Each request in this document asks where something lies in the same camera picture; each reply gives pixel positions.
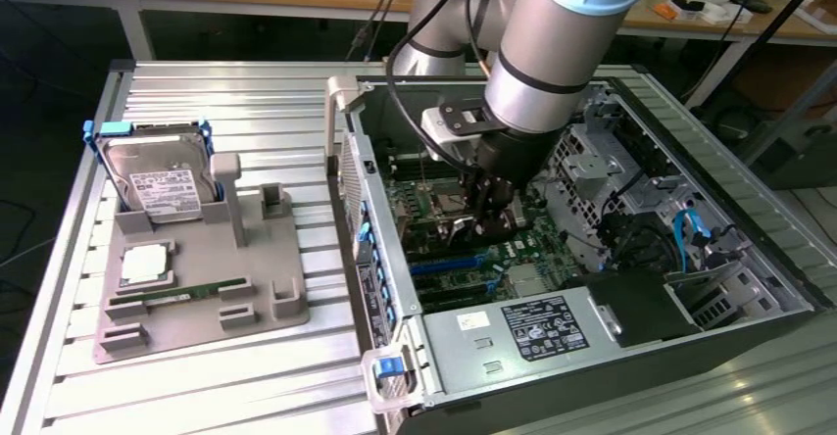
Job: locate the black box on floor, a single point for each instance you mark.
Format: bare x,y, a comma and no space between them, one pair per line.
796,160

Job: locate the blue case latch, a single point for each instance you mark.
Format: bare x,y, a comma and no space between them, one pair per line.
385,366

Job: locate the silver chipset heat sink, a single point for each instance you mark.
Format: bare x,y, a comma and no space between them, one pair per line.
527,279

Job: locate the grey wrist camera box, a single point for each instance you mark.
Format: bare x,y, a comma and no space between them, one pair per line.
444,131

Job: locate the hard disk with blue carrier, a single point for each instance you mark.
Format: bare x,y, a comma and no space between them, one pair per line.
162,190

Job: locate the green motherboard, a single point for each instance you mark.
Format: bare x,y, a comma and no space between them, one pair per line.
535,249

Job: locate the orange and white box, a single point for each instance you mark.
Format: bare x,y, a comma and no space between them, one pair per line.
692,11

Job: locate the green RAM stick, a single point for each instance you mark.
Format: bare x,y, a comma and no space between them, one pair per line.
182,292

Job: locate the black fan shroud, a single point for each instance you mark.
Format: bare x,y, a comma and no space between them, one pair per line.
627,307

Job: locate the grey parts rack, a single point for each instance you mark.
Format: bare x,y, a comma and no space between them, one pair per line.
196,258

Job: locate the metal disk bay cage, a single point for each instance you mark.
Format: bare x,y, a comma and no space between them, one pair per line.
595,165

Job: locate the blue expansion slot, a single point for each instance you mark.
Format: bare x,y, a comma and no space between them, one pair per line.
451,264

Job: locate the silver CPU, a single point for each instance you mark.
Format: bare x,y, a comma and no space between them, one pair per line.
144,263

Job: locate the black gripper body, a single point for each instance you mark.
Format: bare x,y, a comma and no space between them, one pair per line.
516,156

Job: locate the black tripod pole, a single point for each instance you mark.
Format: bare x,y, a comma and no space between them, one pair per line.
764,33

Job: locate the open black PC case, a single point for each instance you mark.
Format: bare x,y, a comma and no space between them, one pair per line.
654,356

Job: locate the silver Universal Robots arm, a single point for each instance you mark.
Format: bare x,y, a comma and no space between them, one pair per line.
555,28

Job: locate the grey power supply unit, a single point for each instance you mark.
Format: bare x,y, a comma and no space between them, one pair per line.
457,356

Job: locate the CPU socket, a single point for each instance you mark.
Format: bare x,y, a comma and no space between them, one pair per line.
444,200

